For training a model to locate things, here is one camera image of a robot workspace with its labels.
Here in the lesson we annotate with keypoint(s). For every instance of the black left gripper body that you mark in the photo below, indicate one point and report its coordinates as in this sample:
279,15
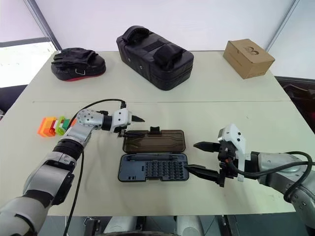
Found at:
122,132

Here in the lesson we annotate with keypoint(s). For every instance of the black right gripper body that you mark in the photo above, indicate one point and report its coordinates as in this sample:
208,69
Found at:
226,159

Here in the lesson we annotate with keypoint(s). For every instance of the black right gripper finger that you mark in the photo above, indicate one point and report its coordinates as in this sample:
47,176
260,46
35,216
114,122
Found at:
205,147
201,172

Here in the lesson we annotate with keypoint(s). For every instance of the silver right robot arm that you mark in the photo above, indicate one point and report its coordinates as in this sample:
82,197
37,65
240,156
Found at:
278,169

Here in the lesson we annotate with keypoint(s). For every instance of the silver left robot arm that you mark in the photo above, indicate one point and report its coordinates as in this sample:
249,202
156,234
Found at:
49,172

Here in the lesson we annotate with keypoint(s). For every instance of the small black clip item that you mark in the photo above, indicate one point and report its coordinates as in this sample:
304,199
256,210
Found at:
155,129

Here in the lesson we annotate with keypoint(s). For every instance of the dark screwdriver bit case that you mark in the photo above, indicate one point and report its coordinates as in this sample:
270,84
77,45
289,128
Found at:
153,157

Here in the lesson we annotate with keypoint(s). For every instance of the grey rounded shape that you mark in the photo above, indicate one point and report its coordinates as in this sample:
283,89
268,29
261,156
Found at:
189,225

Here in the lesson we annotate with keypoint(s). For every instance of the green toy block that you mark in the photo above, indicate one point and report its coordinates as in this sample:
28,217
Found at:
60,126

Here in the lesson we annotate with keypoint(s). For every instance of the large black kick pad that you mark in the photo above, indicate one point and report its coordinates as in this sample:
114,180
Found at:
155,57

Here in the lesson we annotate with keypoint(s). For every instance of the white toy block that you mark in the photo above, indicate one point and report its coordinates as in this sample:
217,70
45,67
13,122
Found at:
54,124

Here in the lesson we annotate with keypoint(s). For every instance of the orange toy block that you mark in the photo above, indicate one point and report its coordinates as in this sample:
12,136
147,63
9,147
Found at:
45,127

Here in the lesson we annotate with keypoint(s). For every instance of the black boxing focus mitt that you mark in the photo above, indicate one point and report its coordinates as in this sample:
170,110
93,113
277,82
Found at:
78,64

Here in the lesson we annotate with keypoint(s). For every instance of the dark red object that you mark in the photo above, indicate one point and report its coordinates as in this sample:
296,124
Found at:
299,94

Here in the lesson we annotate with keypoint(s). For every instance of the brown cardboard box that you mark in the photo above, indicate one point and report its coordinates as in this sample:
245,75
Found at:
248,59

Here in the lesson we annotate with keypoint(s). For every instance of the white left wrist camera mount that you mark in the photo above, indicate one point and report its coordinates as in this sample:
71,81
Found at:
121,118

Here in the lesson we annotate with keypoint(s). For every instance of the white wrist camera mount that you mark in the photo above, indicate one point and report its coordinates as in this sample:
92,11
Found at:
233,142
121,118

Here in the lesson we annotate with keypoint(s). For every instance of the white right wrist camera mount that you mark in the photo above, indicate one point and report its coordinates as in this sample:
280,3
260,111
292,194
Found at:
233,142

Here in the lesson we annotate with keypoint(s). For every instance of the grey metal frame pole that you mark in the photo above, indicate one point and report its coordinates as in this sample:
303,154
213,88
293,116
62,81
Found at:
43,24
283,24

